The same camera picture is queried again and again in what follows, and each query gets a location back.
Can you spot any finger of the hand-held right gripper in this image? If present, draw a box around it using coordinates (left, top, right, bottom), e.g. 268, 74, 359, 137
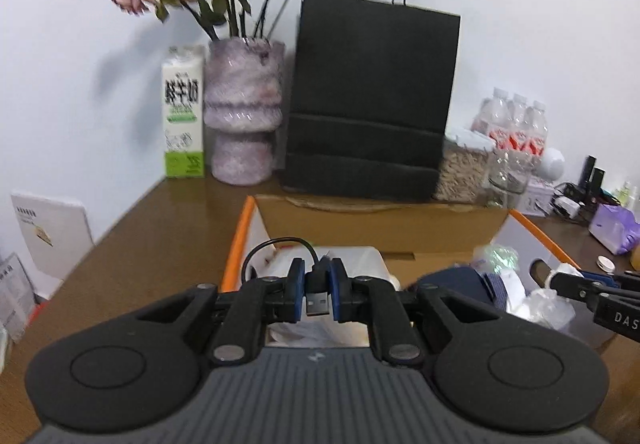
546, 271, 608, 312
580, 269, 640, 309

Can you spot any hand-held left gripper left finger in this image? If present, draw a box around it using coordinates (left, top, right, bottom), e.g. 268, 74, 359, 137
134, 257, 307, 366

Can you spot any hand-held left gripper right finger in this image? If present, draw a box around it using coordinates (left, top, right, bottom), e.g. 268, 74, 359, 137
329, 257, 504, 367

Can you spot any black usb cable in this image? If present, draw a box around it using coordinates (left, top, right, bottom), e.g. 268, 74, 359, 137
241, 237, 333, 318

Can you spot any red cardboard box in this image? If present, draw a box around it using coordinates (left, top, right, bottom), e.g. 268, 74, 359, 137
220, 194, 616, 350

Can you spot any purple fabric pouch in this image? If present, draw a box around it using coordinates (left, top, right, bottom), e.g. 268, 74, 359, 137
481, 273, 507, 310

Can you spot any iridescent plastic bag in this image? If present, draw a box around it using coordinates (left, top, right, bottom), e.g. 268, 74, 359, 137
472, 244, 576, 331

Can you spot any navy zip pouch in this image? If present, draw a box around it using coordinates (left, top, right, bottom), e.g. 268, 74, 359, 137
415, 265, 501, 310

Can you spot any wooden desktop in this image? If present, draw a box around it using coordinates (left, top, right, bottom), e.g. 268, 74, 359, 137
10, 171, 640, 440

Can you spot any purple tissue pack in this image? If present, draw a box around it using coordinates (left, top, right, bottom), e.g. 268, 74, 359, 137
588, 203, 640, 256

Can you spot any white tissue box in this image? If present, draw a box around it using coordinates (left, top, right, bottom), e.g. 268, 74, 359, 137
515, 177, 556, 217

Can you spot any black upright device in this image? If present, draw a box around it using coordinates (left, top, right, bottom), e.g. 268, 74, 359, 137
580, 155, 606, 197

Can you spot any clear drinking glass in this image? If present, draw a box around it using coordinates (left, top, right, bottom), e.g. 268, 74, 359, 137
487, 147, 532, 207

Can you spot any clear container of pellets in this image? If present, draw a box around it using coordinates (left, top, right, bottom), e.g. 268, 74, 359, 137
432, 131, 496, 203

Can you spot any clear water bottle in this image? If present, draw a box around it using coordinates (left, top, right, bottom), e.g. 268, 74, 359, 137
525, 99, 549, 157
471, 87, 511, 150
507, 93, 530, 152

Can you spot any purple marbled vase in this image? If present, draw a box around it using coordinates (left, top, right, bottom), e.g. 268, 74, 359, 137
202, 37, 286, 186

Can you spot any black paper bag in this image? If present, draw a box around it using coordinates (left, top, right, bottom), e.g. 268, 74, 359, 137
280, 0, 462, 202

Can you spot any white green milk carton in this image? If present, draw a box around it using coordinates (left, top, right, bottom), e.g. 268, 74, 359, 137
161, 45, 207, 179

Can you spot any white power strip with cables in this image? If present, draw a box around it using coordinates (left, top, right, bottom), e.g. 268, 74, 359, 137
550, 181, 598, 223

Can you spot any white round camera device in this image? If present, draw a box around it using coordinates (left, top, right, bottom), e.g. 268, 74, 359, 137
535, 147, 567, 182

